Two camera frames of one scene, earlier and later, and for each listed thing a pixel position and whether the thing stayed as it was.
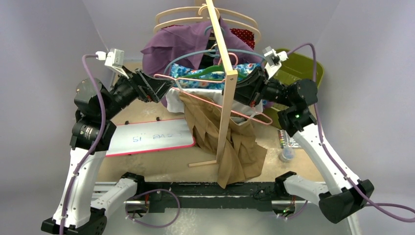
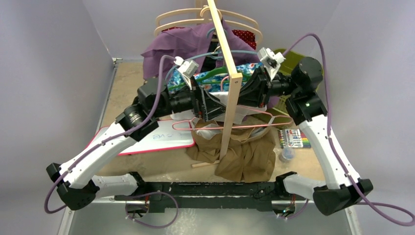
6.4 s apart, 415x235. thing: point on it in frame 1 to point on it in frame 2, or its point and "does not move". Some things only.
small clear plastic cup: [288, 152] does not move
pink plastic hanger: [204, 101] to [289, 121]
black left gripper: [149, 88] to [206, 105]
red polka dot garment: [245, 35] does not move
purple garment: [186, 44] does not move
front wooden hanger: [196, 20] does not move
